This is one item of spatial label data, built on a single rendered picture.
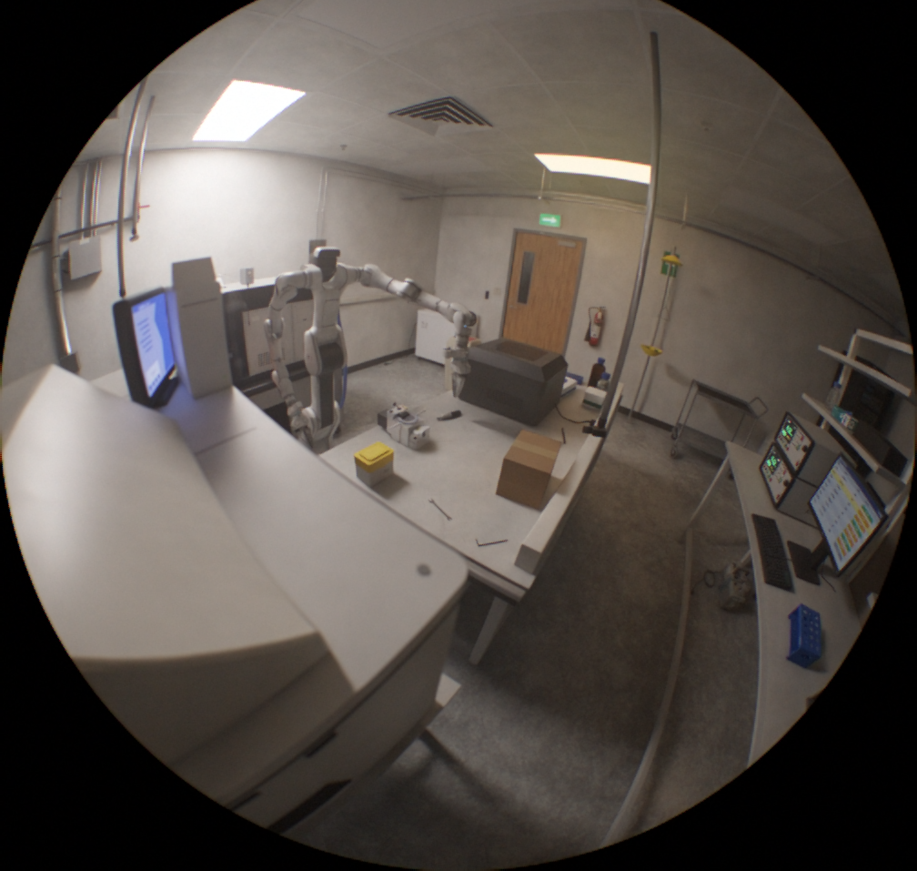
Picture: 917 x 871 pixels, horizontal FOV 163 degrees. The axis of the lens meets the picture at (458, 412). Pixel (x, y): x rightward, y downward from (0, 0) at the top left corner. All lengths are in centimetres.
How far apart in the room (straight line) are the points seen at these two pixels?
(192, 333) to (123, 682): 48
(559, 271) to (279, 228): 347
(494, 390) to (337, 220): 309
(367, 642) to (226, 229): 347
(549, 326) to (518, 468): 370
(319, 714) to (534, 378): 146
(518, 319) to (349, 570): 463
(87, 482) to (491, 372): 155
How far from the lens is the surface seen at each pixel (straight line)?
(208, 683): 18
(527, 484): 108
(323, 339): 174
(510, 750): 170
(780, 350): 472
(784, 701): 126
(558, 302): 455
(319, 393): 187
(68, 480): 24
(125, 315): 53
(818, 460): 193
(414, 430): 130
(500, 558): 96
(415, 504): 107
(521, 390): 155
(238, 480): 36
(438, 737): 166
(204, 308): 55
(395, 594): 24
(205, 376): 57
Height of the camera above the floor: 165
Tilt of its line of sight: 27 degrees down
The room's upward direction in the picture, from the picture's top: 7 degrees clockwise
